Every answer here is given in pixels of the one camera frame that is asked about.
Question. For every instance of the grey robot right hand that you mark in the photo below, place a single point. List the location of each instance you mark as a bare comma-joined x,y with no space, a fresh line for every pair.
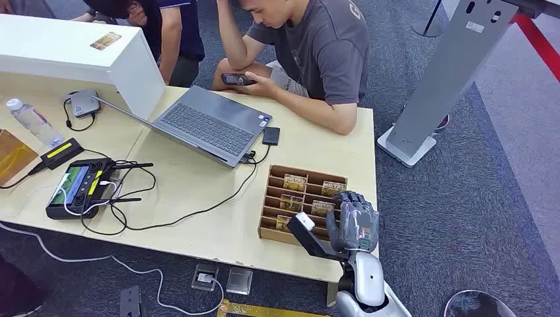
356,229

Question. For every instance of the black smartphone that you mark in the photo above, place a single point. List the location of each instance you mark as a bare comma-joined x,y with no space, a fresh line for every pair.
236,79

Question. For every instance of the gold hotel key card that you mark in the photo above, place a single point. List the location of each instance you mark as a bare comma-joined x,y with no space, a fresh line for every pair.
295,183
322,208
283,223
291,203
333,188
106,40

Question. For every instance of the cardboard card organizer tray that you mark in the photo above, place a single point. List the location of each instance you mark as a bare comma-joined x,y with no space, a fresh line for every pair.
271,192

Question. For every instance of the seated person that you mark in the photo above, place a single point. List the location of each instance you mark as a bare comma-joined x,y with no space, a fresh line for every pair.
328,57

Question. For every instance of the standing person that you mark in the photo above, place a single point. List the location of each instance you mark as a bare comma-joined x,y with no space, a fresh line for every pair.
183,30

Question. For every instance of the yellow floor tape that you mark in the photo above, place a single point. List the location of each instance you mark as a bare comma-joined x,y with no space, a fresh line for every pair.
262,311

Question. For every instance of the black external drive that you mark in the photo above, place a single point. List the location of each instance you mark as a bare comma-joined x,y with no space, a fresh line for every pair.
271,136

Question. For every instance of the clear floor cover plate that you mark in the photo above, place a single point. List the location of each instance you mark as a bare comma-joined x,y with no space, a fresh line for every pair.
239,281

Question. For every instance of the round dark stool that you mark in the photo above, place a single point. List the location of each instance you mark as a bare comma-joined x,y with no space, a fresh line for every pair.
477,306

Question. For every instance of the floor socket box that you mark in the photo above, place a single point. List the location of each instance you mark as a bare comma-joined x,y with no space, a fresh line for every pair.
204,277

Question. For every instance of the grey kiosk stand white base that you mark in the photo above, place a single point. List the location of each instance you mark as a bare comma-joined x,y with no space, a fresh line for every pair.
442,74

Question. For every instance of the grey open laptop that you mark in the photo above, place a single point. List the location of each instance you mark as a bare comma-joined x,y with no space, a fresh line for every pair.
210,127

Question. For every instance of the black stanchion pole with base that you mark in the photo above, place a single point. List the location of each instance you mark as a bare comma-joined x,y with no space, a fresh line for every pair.
426,29

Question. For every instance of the red floor strip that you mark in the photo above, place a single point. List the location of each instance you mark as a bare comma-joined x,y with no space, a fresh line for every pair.
538,43

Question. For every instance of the black remote controller with screen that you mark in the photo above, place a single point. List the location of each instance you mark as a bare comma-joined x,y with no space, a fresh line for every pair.
74,188

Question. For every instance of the grey hub adapter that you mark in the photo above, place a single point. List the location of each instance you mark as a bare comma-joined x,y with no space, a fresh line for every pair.
84,104

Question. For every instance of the black unit with yellow label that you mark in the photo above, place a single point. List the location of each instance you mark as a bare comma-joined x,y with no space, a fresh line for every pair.
61,153

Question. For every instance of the clear plastic water bottle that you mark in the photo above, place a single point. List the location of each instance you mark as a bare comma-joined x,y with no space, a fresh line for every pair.
35,123

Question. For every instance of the brown cardboard box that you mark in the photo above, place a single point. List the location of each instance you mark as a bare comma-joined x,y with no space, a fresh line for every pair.
13,155

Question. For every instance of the white counter box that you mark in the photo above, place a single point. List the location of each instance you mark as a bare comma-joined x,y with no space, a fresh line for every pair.
52,48

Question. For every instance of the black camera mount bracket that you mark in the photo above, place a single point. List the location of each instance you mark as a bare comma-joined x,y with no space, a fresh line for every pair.
313,245

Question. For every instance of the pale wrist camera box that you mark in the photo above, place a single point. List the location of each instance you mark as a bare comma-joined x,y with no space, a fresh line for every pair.
305,221

